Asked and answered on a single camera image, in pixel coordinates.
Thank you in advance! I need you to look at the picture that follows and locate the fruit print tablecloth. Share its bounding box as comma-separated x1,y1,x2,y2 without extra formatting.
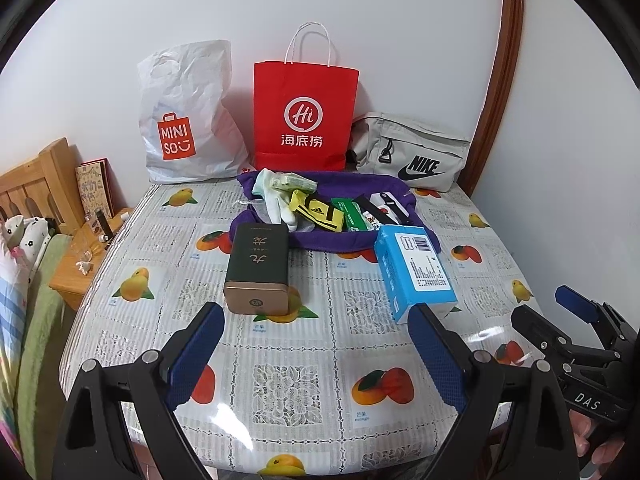
59,180,551,480

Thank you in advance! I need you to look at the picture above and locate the patterned book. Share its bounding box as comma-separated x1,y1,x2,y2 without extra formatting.
75,159,115,221

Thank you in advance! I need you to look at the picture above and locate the purple fabric basket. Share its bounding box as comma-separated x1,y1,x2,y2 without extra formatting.
230,170,441,265

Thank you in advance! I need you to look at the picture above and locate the light green tissue packet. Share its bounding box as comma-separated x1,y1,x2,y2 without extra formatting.
272,172,318,194

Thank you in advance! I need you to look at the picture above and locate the striped blanket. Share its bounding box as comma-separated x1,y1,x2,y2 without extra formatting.
0,260,31,411

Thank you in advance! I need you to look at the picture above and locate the black and white packet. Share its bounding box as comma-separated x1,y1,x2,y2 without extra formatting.
370,191,413,226

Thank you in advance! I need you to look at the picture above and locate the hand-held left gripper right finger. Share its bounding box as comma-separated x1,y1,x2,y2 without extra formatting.
407,302,576,480

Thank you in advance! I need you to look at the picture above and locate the dark green tin box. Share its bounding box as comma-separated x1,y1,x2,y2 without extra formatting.
223,222,291,316

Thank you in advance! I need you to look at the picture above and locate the red paper bag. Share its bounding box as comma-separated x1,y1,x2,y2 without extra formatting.
252,22,360,172

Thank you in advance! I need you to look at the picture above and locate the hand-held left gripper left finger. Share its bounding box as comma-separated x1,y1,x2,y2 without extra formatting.
50,301,226,480

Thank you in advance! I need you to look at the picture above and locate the brown wooden door frame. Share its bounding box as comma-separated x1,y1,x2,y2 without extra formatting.
457,0,526,196

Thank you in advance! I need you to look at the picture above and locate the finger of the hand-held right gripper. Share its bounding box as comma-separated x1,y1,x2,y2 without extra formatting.
510,304,576,361
555,285,608,326

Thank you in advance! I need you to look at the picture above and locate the wooden headboard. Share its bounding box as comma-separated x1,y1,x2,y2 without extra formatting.
0,137,86,233

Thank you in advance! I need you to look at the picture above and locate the yellow and black pouch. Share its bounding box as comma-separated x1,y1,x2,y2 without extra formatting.
289,191,347,233

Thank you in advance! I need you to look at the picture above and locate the green wet wipe packet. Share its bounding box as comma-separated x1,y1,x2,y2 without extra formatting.
331,197,376,233

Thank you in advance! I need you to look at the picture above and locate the wooden nightstand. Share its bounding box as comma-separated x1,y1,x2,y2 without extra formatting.
49,207,135,311

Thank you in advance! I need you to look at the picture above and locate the person's right hand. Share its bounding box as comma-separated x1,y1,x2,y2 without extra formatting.
570,406,640,480

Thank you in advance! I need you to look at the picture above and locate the blue cardboard box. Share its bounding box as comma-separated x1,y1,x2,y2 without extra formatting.
374,225,460,324

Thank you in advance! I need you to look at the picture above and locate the white plastic shopping bag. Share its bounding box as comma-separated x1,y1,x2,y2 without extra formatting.
137,39,249,184

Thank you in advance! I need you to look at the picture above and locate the white glove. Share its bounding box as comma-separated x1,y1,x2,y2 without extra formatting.
260,180,301,233

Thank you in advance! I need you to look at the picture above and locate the grey waist bag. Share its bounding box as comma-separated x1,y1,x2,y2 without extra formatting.
347,111,472,192

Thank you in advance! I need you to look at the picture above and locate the polka dot pillow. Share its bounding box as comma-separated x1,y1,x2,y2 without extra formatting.
2,215,56,281

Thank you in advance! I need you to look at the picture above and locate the light green face mask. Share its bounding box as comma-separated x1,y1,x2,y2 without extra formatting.
252,170,281,197

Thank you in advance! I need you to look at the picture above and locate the green blanket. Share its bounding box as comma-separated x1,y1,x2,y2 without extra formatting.
17,234,76,441

